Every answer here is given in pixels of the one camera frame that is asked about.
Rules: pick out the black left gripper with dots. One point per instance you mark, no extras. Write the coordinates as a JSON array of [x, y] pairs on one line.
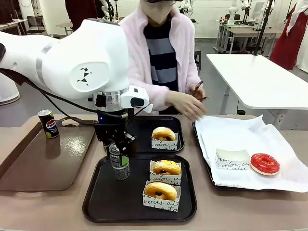
[[113, 127]]

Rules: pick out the Pepsi can with patterned base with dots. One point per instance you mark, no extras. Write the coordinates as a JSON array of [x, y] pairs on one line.
[[121, 172]]

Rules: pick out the yellow glazed donut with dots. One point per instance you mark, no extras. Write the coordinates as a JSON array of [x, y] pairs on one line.
[[154, 188], [158, 133], [168, 167]]

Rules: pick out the white script-print donut box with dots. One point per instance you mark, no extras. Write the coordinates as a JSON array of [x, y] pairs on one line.
[[163, 144]]

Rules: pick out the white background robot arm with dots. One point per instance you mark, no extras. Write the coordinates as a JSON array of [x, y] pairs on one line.
[[232, 12], [187, 7]]

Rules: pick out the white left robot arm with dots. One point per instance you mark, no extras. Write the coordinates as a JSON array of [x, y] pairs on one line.
[[72, 60]]

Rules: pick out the person's right hand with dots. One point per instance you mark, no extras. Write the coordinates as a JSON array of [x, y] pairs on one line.
[[185, 106]]

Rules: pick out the person's left hand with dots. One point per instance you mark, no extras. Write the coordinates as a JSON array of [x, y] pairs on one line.
[[196, 95]]

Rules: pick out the small black serving tray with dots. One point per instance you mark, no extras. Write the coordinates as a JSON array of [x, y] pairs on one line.
[[144, 130]]

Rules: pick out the large black serving tray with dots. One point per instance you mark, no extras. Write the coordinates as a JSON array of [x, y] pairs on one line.
[[101, 197]]

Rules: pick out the black Pepsi can green base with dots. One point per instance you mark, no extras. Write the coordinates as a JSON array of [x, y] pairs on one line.
[[50, 125]]

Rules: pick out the brown serving tray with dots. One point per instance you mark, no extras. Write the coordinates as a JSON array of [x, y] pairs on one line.
[[36, 163]]

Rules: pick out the navy grey striped shirt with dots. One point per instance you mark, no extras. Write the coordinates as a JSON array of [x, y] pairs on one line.
[[161, 60]]

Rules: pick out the person in pink jacket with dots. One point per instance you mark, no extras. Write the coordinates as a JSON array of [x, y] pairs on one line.
[[134, 48]]

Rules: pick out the empty white script-print box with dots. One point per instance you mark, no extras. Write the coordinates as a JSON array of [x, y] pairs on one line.
[[231, 163]]

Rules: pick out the black tray under paper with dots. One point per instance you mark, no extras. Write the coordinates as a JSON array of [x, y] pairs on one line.
[[226, 188]]

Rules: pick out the black stool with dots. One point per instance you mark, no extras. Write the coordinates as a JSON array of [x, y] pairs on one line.
[[198, 60]]

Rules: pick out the white paper sheet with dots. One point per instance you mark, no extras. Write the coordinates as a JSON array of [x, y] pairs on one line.
[[240, 134]]

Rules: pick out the person in maroon top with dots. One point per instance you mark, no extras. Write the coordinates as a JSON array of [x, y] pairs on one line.
[[79, 12]]

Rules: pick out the beige face mask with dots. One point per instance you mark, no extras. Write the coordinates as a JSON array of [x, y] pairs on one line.
[[156, 12]]

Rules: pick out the red glazed donut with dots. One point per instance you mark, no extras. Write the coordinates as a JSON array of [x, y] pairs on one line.
[[264, 169]]

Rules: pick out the black office chair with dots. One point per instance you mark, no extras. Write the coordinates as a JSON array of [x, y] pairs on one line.
[[36, 22]]

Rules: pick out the large white table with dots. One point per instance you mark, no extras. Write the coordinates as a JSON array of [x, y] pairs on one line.
[[252, 77]]

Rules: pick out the white desk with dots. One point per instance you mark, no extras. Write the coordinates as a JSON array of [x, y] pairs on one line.
[[12, 22]]

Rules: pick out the beige background table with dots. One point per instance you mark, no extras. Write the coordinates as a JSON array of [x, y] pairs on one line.
[[252, 31]]

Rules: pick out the black pole stand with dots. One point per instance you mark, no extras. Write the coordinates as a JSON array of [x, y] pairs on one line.
[[264, 26]]

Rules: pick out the mannequin in red dress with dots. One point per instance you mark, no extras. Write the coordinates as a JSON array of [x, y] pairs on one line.
[[288, 43]]

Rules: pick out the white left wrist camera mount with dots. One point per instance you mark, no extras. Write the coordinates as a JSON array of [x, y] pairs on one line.
[[134, 96]]

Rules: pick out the white round pedestal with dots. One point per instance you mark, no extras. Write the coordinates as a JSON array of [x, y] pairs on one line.
[[8, 92]]

